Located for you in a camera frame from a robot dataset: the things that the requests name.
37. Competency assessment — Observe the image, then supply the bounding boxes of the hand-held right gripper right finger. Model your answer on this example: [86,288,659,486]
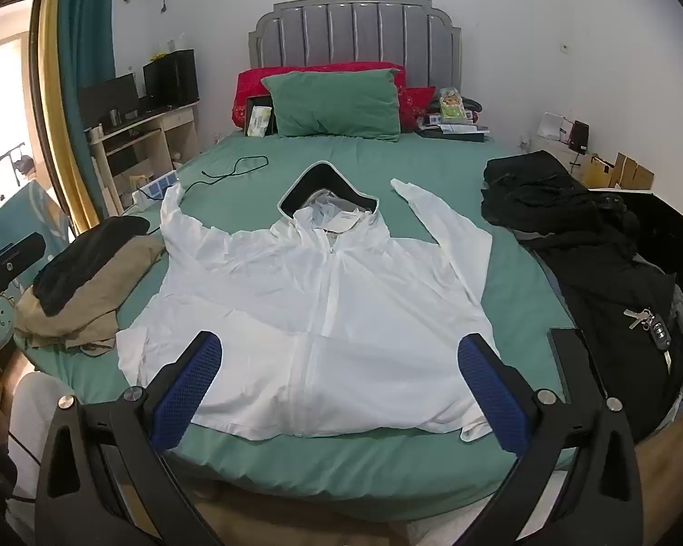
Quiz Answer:
[455,333,644,546]

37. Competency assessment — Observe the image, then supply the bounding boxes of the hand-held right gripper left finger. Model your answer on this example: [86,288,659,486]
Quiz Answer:
[34,330,225,546]

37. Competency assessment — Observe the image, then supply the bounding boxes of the white hooded jacket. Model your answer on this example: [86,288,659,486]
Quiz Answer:
[117,162,502,445]

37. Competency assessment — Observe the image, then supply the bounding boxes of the black clothes pile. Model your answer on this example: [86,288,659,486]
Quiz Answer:
[481,151,641,240]

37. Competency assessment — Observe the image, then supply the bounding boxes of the black cloth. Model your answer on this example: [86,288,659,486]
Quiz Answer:
[33,216,152,315]

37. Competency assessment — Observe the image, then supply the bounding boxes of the tan cloth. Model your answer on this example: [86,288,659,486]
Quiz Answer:
[14,236,166,354]

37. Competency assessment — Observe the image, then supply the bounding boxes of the green bed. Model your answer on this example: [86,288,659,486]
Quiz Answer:
[14,131,576,524]

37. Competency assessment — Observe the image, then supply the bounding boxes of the black jacket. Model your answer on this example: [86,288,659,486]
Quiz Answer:
[532,193,683,445]

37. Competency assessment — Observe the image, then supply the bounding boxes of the white blue power strip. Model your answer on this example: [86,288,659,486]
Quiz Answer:
[132,172,180,208]

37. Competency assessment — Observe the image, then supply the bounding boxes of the car keys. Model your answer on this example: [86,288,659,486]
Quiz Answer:
[623,307,673,373]

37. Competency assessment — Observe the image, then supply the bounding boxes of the black monitor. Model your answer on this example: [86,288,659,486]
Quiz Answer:
[78,73,139,125]

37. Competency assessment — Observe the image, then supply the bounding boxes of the golden curtain trim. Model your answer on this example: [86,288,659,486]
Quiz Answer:
[31,0,100,228]

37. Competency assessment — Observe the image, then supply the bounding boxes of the wooden shelf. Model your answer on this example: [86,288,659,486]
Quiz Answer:
[85,103,200,217]

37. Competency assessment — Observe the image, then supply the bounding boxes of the cardboard boxes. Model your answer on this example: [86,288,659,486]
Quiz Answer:
[581,152,655,190]

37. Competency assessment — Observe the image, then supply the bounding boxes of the teal curtain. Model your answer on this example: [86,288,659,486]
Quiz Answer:
[60,0,117,222]

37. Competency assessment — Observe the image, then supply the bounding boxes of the black computer tower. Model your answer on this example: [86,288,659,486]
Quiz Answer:
[142,49,199,110]

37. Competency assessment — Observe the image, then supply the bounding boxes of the black flat case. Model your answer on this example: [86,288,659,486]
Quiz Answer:
[418,124,490,143]

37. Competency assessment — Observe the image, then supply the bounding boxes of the open black box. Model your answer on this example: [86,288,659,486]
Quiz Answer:
[245,96,277,138]

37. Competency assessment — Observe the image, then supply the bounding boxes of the green snack packet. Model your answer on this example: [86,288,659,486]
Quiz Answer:
[438,88,473,125]

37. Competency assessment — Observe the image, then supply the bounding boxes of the small red pillow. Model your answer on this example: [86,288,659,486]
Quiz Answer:
[401,86,437,133]

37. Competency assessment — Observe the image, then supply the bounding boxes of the red bag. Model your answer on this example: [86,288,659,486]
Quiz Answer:
[231,62,408,131]

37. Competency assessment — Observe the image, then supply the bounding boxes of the green pillow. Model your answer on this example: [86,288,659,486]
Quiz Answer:
[260,66,409,143]

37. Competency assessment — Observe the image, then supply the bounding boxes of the grey padded headboard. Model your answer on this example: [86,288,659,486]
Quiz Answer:
[249,0,463,89]

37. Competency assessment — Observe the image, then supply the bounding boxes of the long black cable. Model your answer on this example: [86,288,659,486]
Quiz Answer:
[179,155,268,191]

